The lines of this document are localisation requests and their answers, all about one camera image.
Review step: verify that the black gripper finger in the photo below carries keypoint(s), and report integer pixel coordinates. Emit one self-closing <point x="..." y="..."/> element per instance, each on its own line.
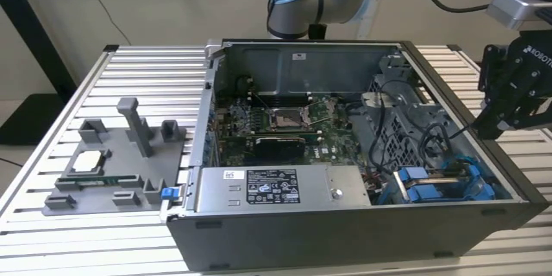
<point x="535" y="124"/>
<point x="491" y="117"/>

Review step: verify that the hard disk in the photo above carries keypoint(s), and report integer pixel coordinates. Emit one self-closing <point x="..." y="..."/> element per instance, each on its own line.
<point x="413" y="177"/>

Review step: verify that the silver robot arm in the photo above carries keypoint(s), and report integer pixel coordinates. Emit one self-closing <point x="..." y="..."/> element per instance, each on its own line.
<point x="293" y="14"/>

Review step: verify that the metal disk bay cage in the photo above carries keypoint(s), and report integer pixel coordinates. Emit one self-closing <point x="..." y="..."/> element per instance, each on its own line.
<point x="400" y="146"/>

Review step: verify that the black RAM slot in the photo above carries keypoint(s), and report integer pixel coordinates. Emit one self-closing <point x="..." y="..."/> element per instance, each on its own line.
<point x="284" y="129"/>

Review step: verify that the green motherboard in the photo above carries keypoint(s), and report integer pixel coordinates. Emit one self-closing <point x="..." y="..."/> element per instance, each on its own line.
<point x="340" y="133"/>

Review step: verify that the silver power supply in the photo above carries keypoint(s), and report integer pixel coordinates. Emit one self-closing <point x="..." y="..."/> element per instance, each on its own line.
<point x="349" y="179"/>

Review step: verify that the CPU socket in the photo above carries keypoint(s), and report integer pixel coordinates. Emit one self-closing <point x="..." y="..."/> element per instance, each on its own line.
<point x="287" y="119"/>

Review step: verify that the black graphics card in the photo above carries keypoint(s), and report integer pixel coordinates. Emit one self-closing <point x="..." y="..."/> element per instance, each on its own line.
<point x="280" y="146"/>

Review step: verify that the thin metal locking lever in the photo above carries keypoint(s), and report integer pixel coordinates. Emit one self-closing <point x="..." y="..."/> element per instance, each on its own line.
<point x="261" y="101"/>

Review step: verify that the open black PC case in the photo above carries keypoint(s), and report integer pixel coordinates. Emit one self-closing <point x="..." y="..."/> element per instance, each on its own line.
<point x="301" y="240"/>

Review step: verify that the blue case latch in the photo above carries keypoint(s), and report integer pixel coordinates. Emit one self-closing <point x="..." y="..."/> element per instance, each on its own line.
<point x="168" y="193"/>

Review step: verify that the grey parts rack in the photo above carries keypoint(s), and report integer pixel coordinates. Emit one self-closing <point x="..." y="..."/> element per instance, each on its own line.
<point x="129" y="166"/>

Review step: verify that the green RAM stick on rack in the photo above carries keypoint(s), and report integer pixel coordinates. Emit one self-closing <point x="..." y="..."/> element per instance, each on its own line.
<point x="112" y="180"/>

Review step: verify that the silver CPU plate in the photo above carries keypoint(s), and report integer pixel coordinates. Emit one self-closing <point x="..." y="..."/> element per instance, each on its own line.
<point x="88" y="162"/>

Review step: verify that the black object on floor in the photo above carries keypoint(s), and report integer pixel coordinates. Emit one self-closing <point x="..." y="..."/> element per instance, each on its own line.
<point x="29" y="121"/>

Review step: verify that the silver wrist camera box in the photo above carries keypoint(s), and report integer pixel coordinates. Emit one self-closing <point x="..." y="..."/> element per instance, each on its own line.
<point x="511" y="7"/>

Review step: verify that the black frame post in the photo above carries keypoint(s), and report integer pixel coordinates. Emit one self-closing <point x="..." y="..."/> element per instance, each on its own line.
<point x="29" y="30"/>

